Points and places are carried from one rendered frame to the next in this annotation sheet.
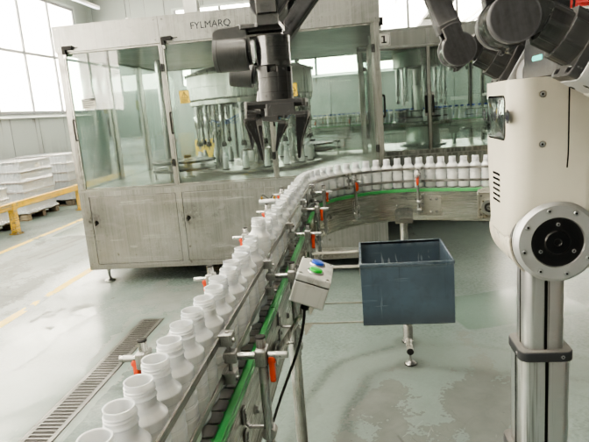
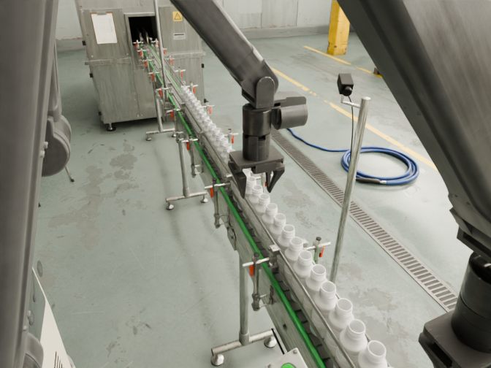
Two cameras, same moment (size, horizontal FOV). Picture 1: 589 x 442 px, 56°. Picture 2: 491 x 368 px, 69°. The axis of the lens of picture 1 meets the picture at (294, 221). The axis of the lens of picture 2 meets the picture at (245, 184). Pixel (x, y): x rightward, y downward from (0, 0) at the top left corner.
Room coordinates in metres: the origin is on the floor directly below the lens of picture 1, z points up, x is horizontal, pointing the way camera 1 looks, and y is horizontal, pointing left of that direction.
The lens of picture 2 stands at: (1.54, -0.31, 1.83)
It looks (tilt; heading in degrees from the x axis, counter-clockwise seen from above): 32 degrees down; 153
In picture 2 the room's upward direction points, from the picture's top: straight up
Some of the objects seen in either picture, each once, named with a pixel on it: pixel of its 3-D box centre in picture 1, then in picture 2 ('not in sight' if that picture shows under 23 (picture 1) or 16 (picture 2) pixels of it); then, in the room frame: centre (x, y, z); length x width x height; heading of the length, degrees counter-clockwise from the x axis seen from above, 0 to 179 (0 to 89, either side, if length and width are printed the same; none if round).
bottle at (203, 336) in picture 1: (197, 356); (286, 249); (0.86, 0.18, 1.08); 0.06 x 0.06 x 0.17
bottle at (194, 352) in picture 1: (187, 373); (278, 236); (0.81, 0.19, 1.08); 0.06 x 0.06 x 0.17
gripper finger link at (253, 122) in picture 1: (268, 132); (263, 174); (0.96, 0.03, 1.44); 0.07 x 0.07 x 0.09; 83
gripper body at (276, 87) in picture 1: (275, 89); (256, 147); (0.96, 0.01, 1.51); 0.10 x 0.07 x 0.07; 83
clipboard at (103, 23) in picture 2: not in sight; (104, 28); (-2.92, 0.23, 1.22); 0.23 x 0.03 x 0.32; 83
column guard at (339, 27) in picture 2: not in sight; (339, 28); (-5.29, 5.59, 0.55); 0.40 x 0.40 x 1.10; 83
